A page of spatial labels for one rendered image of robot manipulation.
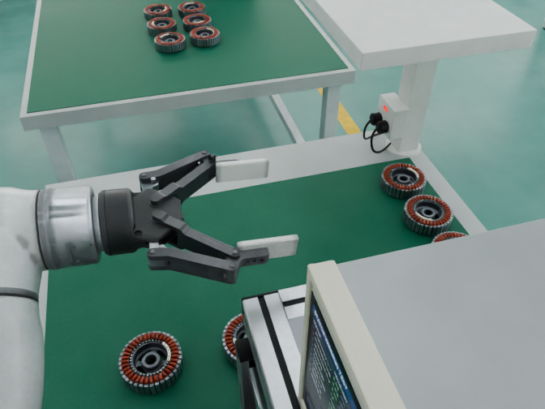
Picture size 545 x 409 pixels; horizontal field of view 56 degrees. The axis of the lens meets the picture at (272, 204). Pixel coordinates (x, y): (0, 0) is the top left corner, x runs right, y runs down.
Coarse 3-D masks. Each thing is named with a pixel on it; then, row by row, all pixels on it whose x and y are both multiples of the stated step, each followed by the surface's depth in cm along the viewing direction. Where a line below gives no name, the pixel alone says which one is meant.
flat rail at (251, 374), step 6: (252, 360) 63; (252, 366) 62; (252, 372) 62; (252, 378) 61; (258, 378) 61; (252, 384) 61; (258, 384) 61; (252, 390) 62; (258, 390) 60; (258, 396) 60; (258, 402) 59; (264, 402) 59; (258, 408) 60; (264, 408) 58
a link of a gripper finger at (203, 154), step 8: (200, 152) 67; (184, 160) 66; (192, 160) 66; (200, 160) 66; (168, 168) 64; (176, 168) 64; (184, 168) 65; (192, 168) 66; (144, 176) 63; (152, 176) 63; (160, 176) 63; (168, 176) 64; (176, 176) 65; (160, 184) 64; (168, 184) 65
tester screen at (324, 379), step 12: (312, 312) 40; (312, 324) 40; (312, 336) 41; (324, 336) 37; (312, 348) 42; (324, 348) 38; (312, 360) 43; (324, 360) 39; (336, 360) 36; (312, 372) 44; (324, 372) 39; (336, 372) 36; (312, 384) 45; (324, 384) 40; (336, 384) 37; (312, 396) 46; (324, 396) 41; (336, 396) 37; (348, 396) 34; (324, 408) 42; (336, 408) 38; (348, 408) 35
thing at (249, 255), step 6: (246, 252) 56; (252, 252) 56; (258, 252) 56; (264, 252) 57; (240, 258) 56; (246, 258) 56; (252, 258) 56; (258, 258) 56; (264, 258) 57; (240, 264) 56; (246, 264) 56; (252, 264) 57; (258, 264) 57; (228, 276) 55; (234, 276) 55
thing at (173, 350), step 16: (144, 336) 95; (160, 336) 95; (128, 352) 93; (144, 352) 95; (176, 352) 92; (128, 368) 90; (144, 368) 92; (160, 368) 93; (176, 368) 91; (128, 384) 89; (144, 384) 88; (160, 384) 90
